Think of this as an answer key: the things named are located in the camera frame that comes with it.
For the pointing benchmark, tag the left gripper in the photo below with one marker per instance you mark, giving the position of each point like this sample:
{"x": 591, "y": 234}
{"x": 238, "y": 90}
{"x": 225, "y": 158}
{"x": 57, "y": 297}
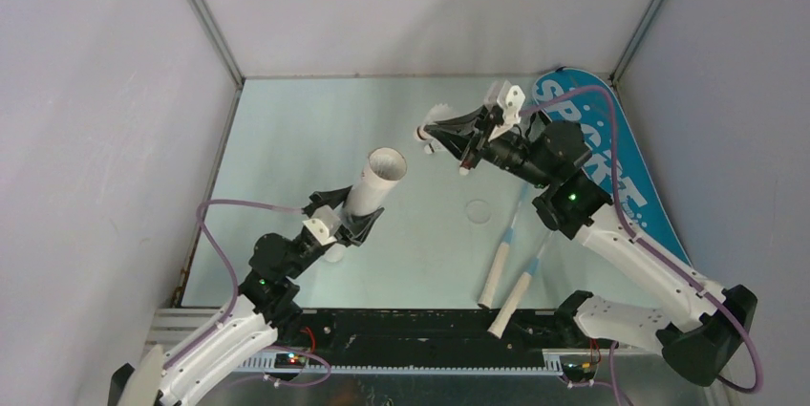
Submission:
{"x": 356, "y": 232}

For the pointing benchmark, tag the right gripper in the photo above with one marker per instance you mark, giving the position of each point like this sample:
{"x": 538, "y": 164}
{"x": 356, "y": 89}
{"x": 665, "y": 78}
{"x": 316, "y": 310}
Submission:
{"x": 450, "y": 134}

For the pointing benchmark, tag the white shuttlecock tube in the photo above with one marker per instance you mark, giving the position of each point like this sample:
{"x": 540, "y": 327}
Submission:
{"x": 384, "y": 169}

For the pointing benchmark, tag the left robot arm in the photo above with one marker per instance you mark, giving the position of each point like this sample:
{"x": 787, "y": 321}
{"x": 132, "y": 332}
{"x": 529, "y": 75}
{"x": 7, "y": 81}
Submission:
{"x": 260, "y": 310}

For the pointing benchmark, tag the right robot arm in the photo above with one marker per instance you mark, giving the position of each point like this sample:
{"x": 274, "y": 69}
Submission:
{"x": 697, "y": 326}

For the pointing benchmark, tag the blue badminton racket left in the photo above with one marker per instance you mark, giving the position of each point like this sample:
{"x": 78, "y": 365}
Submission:
{"x": 487, "y": 295}

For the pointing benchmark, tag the blue badminton racket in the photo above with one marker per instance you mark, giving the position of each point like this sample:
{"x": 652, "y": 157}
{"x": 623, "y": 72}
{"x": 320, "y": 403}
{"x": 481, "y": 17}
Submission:
{"x": 519, "y": 289}
{"x": 487, "y": 295}

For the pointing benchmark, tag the blue badminton racket right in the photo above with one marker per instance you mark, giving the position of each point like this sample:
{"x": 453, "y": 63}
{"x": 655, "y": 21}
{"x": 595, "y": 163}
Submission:
{"x": 519, "y": 289}

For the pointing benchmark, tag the white tube cap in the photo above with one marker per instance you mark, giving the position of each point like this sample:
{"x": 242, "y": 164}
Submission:
{"x": 335, "y": 253}

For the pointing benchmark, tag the clear tube lid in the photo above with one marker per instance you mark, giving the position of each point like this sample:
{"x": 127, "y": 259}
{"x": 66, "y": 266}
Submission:
{"x": 478, "y": 212}

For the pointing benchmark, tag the blue racket cover bag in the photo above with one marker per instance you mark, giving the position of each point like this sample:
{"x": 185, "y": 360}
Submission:
{"x": 636, "y": 190}

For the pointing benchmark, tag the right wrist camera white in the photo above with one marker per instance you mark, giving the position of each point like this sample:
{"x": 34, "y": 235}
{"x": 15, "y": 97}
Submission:
{"x": 503, "y": 104}

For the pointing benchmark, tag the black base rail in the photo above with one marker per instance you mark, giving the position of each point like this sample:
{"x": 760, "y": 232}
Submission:
{"x": 432, "y": 339}

